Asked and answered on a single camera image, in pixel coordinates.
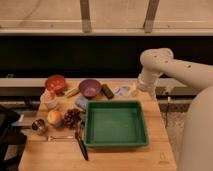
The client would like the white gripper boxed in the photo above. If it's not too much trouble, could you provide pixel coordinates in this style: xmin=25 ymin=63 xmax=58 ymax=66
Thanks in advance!
xmin=137 ymin=74 xmax=157 ymax=92

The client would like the red bowl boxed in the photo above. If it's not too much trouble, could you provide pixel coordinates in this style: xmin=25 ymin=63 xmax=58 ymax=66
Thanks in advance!
xmin=45 ymin=75 xmax=66 ymax=93

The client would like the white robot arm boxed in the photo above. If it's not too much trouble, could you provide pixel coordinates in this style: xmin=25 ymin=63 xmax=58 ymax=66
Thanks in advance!
xmin=137 ymin=48 xmax=213 ymax=171

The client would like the purple bowl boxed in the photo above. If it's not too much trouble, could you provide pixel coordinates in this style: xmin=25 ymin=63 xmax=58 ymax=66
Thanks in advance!
xmin=78 ymin=79 xmax=101 ymax=98

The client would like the blue white crumpled cloth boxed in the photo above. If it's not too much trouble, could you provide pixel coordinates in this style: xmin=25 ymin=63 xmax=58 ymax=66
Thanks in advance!
xmin=114 ymin=85 xmax=137 ymax=97

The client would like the dark brown bar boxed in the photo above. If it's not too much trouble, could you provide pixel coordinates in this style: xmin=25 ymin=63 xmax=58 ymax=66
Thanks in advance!
xmin=102 ymin=84 xmax=114 ymax=99

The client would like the green plastic tray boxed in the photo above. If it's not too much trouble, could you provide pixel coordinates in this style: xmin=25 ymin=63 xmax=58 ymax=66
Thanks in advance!
xmin=84 ymin=100 xmax=149 ymax=148

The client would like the brown pine cone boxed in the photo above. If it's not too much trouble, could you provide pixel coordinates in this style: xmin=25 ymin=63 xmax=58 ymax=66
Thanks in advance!
xmin=63 ymin=108 xmax=81 ymax=129

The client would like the peach apple toy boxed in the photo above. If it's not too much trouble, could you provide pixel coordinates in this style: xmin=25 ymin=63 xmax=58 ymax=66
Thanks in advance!
xmin=47 ymin=110 xmax=62 ymax=128

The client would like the small white pink cup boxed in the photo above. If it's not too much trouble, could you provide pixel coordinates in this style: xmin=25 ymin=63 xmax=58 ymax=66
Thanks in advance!
xmin=40 ymin=91 xmax=57 ymax=110

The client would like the silver fork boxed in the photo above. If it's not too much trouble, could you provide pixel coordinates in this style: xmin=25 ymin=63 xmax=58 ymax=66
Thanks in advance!
xmin=47 ymin=136 xmax=74 ymax=142

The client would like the small metal cup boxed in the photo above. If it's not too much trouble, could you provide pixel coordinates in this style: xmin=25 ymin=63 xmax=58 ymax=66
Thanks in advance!
xmin=32 ymin=119 xmax=47 ymax=135

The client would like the black chair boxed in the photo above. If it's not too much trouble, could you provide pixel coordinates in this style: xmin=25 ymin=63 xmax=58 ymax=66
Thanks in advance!
xmin=0 ymin=105 xmax=27 ymax=171

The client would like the black handled knife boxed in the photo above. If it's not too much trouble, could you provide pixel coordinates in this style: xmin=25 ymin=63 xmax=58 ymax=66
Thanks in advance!
xmin=75 ymin=123 xmax=89 ymax=161

